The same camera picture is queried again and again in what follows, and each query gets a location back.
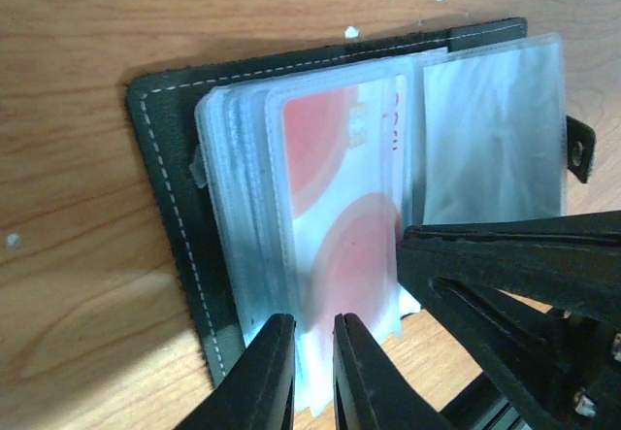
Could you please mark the black card holder wallet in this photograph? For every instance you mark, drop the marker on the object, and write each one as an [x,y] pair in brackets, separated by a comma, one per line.
[161,107]

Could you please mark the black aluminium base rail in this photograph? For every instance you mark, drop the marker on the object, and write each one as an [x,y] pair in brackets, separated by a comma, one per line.
[481,406]

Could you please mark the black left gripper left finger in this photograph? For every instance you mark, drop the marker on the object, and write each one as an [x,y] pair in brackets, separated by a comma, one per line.
[258,393]

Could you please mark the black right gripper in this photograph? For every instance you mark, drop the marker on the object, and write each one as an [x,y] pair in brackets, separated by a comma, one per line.
[557,369]

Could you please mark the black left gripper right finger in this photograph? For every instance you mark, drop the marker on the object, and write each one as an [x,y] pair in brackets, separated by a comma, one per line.
[369,391]

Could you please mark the red white card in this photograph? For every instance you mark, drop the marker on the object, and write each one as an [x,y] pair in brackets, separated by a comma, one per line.
[344,164]

